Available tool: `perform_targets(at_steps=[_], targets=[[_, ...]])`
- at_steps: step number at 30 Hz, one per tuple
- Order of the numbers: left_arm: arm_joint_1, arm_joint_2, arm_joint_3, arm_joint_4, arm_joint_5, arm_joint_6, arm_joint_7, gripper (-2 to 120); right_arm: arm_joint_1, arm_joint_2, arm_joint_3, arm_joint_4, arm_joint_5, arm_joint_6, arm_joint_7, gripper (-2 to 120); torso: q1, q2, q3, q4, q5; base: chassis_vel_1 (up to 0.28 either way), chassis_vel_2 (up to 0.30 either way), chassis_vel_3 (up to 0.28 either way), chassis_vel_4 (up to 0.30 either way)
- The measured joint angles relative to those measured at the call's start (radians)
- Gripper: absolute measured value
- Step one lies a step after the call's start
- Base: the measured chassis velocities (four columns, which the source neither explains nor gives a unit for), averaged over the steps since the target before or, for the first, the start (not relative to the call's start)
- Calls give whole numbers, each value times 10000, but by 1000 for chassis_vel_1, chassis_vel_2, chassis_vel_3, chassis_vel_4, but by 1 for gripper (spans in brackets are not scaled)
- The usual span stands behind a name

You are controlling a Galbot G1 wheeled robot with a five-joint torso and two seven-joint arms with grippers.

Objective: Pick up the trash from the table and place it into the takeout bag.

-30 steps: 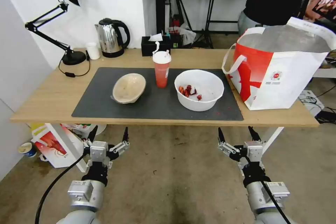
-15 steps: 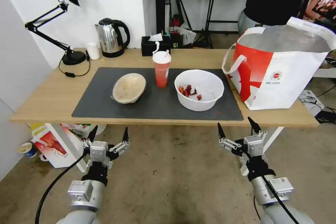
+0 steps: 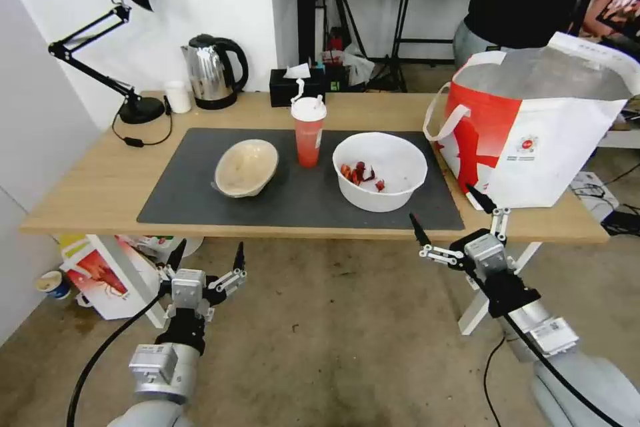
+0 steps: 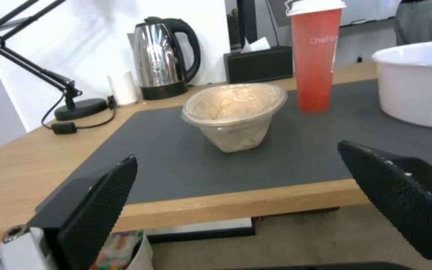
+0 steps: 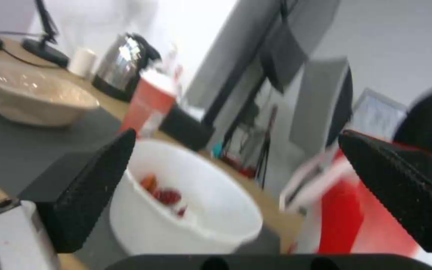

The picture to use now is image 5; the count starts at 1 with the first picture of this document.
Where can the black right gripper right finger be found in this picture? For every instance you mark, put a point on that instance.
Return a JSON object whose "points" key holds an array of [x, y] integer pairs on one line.
{"points": [[403, 188]]}

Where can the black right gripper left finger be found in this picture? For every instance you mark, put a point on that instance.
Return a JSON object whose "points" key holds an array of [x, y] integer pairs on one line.
{"points": [[84, 194]]}

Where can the red and white takeout bag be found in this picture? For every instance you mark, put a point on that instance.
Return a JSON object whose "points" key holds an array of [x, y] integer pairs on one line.
{"points": [[339, 208]]}

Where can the white plastic takeout bowl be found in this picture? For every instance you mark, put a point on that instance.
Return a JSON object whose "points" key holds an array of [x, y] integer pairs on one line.
{"points": [[201, 194]]}

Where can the flat black box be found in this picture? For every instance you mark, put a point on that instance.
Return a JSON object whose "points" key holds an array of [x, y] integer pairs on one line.
{"points": [[54, 180]]}

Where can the black office chair back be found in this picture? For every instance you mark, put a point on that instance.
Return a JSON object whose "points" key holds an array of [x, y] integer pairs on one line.
{"points": [[431, 121]]}

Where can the silver framed screen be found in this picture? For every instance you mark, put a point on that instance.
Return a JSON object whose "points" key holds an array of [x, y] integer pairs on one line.
{"points": [[379, 115]]}

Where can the red food scraps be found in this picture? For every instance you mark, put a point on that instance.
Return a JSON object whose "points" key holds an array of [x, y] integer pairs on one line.
{"points": [[165, 194]]}

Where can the grey table mat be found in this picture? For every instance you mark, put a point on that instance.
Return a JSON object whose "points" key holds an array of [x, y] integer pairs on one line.
{"points": [[17, 146]]}

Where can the beige ceramic bowl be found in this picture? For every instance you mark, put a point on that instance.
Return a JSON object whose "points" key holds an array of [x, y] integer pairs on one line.
{"points": [[36, 95]]}

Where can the red paper cup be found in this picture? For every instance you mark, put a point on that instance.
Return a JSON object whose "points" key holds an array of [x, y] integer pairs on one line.
{"points": [[150, 101]]}

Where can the grey cabinet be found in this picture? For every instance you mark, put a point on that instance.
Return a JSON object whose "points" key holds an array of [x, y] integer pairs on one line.
{"points": [[319, 104]]}

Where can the small black box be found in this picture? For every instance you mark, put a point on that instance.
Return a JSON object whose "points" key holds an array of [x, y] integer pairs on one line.
{"points": [[186, 126]]}

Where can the stainless steel electric kettle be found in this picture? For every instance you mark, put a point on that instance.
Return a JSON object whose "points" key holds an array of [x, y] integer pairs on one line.
{"points": [[120, 67]]}

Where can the white cylindrical cup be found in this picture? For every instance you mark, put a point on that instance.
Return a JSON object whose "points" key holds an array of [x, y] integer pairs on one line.
{"points": [[82, 62]]}

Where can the dark tripod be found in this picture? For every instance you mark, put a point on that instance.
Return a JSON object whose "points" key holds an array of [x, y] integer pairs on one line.
{"points": [[266, 149]]}

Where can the black desk lamp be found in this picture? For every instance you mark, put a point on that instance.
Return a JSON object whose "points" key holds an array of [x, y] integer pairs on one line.
{"points": [[45, 47]]}

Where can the clear plastic bottle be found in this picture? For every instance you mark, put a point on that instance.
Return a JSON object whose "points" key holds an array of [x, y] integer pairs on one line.
{"points": [[174, 64]]}

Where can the black hanging monitor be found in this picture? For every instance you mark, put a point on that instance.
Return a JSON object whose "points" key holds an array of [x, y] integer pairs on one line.
{"points": [[283, 59]]}

